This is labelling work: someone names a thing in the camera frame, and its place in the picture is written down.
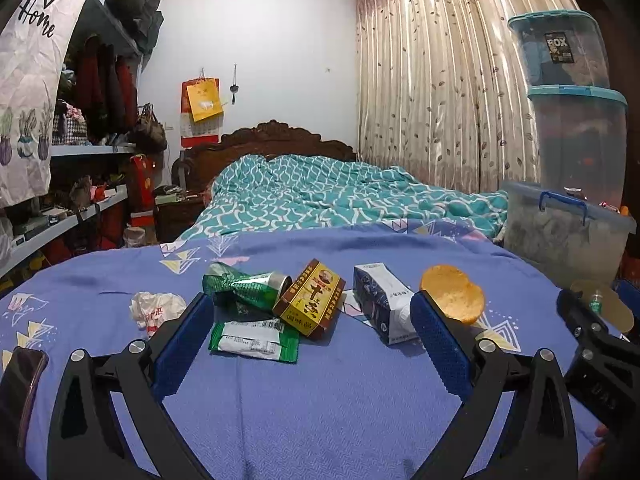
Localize teal lid storage bin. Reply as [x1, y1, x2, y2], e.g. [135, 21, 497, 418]
[508, 9, 610, 89]
[527, 84, 627, 208]

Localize red yellow wall calendar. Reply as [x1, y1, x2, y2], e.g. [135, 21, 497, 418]
[180, 77, 224, 148]

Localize middle teal lid storage bin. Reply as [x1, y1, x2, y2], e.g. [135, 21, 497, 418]
[527, 84, 627, 208]

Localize dark smartphone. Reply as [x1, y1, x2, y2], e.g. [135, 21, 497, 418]
[1, 347, 49, 479]

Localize yellow red medicine box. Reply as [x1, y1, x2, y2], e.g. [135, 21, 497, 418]
[272, 259, 346, 340]

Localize grey bin blue handle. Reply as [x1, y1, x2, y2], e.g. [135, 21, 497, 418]
[502, 181, 637, 288]

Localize beige leaf curtain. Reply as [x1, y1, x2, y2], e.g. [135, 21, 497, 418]
[355, 0, 576, 193]

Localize crushed green can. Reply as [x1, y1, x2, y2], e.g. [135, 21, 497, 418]
[202, 261, 293, 312]

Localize green white sachet wrapper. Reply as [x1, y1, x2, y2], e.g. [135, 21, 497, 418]
[208, 318, 299, 364]

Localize beige round trash bin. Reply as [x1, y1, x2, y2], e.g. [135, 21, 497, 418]
[570, 280, 634, 334]

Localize white blue tissue pack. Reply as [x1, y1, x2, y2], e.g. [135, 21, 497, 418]
[354, 263, 418, 346]

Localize dark wooden nightstand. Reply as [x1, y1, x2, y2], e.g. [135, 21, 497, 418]
[153, 185, 205, 243]

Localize white paper bag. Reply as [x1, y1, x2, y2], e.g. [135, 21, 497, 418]
[129, 292, 186, 338]

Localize carved wooden headboard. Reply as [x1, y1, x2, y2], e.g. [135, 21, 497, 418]
[171, 119, 357, 192]

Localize purple patterned bed sheet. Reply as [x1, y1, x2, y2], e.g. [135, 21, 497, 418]
[1, 224, 576, 479]

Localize teal patterned quilt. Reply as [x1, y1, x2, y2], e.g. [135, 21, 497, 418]
[179, 155, 508, 240]

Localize grey wall shelves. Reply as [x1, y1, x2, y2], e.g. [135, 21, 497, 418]
[1, 0, 143, 276]

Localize white home printed cloth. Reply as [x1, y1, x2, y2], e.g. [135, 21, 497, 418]
[1, 0, 86, 207]

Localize person right hand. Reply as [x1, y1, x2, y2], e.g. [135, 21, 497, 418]
[578, 425, 612, 480]

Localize dark wooden door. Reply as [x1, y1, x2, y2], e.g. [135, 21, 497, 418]
[576, 0, 639, 208]

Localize top teal lid storage bin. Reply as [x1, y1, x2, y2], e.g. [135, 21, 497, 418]
[508, 9, 610, 89]

